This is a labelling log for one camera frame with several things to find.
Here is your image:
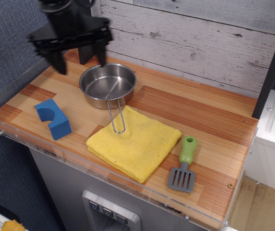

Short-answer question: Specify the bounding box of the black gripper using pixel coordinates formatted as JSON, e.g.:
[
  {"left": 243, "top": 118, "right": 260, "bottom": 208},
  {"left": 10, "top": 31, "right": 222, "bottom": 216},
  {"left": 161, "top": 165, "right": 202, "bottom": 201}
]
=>
[{"left": 27, "top": 7, "right": 113, "bottom": 75}]

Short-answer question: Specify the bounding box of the blue arch block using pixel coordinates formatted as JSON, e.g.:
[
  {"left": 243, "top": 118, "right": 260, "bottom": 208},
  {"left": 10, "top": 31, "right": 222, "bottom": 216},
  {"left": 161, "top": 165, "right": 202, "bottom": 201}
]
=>
[{"left": 35, "top": 99, "right": 72, "bottom": 141}]

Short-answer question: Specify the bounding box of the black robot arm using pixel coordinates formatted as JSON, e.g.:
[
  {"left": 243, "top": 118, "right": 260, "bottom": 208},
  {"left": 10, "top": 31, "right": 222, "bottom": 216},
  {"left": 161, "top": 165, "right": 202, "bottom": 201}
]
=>
[{"left": 27, "top": 0, "right": 113, "bottom": 75}]

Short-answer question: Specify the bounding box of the yellow folded cloth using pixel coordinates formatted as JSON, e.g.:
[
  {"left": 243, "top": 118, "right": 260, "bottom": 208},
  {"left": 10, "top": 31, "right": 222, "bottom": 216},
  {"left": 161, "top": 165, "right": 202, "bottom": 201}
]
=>
[{"left": 86, "top": 106, "right": 182, "bottom": 183}]

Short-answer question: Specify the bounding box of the yellow cloth scrap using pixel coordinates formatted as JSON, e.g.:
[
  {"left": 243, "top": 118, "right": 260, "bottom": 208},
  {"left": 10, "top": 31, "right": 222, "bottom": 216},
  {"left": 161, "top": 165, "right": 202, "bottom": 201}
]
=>
[{"left": 1, "top": 220, "right": 26, "bottom": 231}]

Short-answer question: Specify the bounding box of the clear acrylic guard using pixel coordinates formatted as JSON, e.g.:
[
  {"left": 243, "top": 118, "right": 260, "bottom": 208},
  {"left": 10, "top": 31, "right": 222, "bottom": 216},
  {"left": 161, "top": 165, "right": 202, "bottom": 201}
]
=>
[{"left": 0, "top": 33, "right": 260, "bottom": 228}]

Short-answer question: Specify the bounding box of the silver dispenser panel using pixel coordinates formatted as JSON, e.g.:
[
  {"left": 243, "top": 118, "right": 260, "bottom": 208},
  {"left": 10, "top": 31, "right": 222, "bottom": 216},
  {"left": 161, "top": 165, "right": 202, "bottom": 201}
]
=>
[{"left": 82, "top": 190, "right": 142, "bottom": 231}]

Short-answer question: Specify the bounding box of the white ridged side cabinet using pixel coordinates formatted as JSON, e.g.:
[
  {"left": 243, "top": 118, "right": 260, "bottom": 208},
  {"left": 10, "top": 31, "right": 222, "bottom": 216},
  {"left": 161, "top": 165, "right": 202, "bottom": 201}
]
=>
[{"left": 244, "top": 90, "right": 275, "bottom": 189}]

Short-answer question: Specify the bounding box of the black left post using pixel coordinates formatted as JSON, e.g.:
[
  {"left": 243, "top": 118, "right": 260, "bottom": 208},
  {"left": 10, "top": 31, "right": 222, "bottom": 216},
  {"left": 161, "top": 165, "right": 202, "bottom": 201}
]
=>
[{"left": 73, "top": 0, "right": 95, "bottom": 64}]

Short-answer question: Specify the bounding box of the steel pot with wire handle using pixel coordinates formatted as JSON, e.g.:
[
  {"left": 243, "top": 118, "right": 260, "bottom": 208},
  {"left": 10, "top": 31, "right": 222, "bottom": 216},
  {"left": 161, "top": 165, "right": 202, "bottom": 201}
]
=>
[{"left": 79, "top": 63, "right": 137, "bottom": 134}]

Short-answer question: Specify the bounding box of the green handled grey spatula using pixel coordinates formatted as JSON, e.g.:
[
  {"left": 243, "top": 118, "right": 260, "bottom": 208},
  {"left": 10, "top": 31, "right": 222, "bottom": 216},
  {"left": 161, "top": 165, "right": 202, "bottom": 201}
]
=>
[{"left": 168, "top": 136, "right": 197, "bottom": 193}]

